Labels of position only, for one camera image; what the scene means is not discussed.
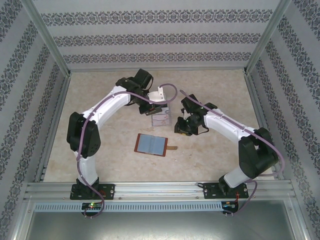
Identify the aluminium table side rail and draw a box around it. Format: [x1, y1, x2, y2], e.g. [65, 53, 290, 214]
[243, 72, 285, 181]

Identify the aluminium mounting rail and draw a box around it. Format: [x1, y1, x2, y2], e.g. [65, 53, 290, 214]
[23, 181, 297, 201]

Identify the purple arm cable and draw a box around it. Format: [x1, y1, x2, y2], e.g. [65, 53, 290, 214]
[76, 83, 179, 219]
[179, 89, 286, 216]

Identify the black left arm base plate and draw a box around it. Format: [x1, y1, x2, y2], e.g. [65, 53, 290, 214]
[69, 183, 116, 201]

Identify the slotted grey cable duct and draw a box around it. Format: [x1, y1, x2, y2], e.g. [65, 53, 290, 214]
[33, 201, 224, 213]

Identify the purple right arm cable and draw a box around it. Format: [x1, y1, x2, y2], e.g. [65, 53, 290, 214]
[179, 89, 286, 216]

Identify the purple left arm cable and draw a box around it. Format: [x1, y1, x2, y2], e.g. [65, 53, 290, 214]
[76, 83, 179, 219]

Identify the clear acrylic card stand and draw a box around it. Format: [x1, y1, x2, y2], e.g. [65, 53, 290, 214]
[149, 104, 173, 129]

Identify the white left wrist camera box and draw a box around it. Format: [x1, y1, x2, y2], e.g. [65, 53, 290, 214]
[147, 86, 167, 104]

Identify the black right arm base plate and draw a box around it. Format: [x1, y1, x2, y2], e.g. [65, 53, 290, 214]
[202, 182, 250, 200]

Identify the aluminium frame post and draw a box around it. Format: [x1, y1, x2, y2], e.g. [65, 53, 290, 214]
[244, 0, 293, 75]
[21, 0, 72, 76]

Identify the brown leather card holder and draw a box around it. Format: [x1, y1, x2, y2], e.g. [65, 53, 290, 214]
[134, 133, 179, 158]

